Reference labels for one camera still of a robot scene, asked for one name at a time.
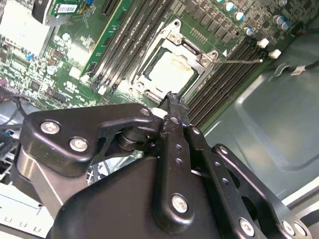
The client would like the thin metal locking lever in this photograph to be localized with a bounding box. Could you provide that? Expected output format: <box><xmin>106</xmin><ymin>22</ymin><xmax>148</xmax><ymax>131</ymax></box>
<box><xmin>135</xmin><ymin>39</ymin><xmax>162</xmax><ymax>84</ymax></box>
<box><xmin>211</xmin><ymin>58</ymin><xmax>263</xmax><ymax>66</ymax></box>

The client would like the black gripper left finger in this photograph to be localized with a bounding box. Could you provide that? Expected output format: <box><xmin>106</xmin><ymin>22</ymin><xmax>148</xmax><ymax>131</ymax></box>
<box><xmin>11</xmin><ymin>92</ymin><xmax>196</xmax><ymax>232</ymax></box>

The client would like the metal CPU socket cover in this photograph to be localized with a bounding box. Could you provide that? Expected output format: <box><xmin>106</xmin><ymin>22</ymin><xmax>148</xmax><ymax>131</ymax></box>
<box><xmin>136</xmin><ymin>31</ymin><xmax>213</xmax><ymax>101</ymax></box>

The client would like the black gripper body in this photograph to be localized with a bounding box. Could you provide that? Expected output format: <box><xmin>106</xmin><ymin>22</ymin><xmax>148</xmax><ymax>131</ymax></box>
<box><xmin>47</xmin><ymin>155</ymin><xmax>234</xmax><ymax>239</ymax></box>

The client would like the square silver CPU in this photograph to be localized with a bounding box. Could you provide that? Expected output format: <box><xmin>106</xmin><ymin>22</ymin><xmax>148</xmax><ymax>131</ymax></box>
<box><xmin>146</xmin><ymin>49</ymin><xmax>197</xmax><ymax>95</ymax></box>

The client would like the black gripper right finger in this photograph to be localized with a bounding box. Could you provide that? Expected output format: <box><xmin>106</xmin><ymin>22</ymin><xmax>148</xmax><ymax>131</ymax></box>
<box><xmin>178</xmin><ymin>99</ymin><xmax>313</xmax><ymax>239</ymax></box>

